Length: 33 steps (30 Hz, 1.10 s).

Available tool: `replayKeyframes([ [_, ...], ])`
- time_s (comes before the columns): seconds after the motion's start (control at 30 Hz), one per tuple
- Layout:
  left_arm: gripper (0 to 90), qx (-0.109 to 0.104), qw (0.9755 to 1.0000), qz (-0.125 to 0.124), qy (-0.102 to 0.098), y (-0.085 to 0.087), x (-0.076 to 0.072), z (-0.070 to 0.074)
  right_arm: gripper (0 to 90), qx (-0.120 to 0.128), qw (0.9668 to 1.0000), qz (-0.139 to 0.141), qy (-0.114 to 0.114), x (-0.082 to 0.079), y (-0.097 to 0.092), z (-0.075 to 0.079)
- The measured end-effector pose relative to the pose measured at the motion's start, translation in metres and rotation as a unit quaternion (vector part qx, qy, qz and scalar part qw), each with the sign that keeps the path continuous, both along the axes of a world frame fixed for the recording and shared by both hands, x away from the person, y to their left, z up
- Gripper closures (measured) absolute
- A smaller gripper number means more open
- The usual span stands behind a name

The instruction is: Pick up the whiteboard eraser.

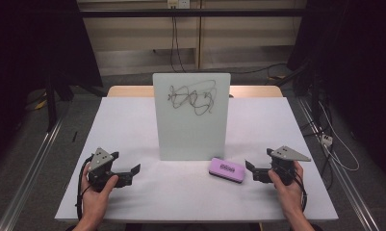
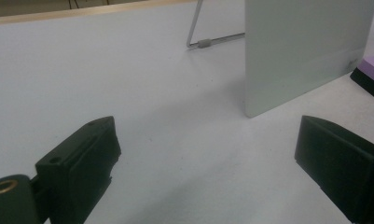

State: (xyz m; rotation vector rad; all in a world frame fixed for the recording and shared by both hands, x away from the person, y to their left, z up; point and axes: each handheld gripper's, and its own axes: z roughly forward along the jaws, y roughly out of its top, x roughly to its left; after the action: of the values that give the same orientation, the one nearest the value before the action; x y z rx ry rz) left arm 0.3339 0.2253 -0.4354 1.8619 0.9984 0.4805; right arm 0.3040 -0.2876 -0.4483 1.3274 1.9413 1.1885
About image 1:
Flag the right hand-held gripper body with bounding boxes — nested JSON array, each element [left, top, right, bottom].
[[270, 145, 312, 187]]

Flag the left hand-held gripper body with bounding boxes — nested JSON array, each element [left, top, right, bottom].
[[86, 146, 119, 193]]

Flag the purple board eraser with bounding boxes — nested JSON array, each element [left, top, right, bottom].
[[208, 157, 246, 184]]

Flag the frosted glass whiteboard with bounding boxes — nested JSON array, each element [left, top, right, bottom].
[[152, 72, 232, 162]]

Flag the person's right hand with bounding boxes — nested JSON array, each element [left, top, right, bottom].
[[268, 160, 306, 219]]

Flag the person's left hand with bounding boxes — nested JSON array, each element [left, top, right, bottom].
[[80, 162, 119, 222]]

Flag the white table mat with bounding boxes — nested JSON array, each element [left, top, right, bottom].
[[54, 96, 339, 223]]

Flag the black metal stand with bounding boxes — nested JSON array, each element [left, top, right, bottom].
[[43, 62, 109, 133], [272, 59, 324, 124]]

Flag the yellow floor object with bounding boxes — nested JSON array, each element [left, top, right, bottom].
[[32, 98, 49, 112]]

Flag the black horizontal metal bar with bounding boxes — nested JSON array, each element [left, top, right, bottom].
[[79, 8, 308, 18]]

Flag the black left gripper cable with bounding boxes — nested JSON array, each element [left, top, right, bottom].
[[74, 155, 95, 221]]

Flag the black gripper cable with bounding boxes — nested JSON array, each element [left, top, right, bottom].
[[74, 155, 95, 221], [291, 171, 309, 214]]

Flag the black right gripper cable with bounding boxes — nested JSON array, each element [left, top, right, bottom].
[[291, 171, 309, 214]]

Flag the black cable bundle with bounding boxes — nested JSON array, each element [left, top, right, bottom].
[[299, 95, 336, 191]]

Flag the aluminium floor rail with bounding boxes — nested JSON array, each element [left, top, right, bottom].
[[296, 95, 381, 231], [0, 105, 71, 231]]

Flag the white cable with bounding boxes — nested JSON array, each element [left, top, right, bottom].
[[318, 100, 361, 172]]

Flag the black hanging cable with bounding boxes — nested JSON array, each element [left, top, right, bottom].
[[169, 15, 187, 73]]

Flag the white wall socket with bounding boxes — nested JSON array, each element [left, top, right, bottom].
[[167, 0, 192, 10]]

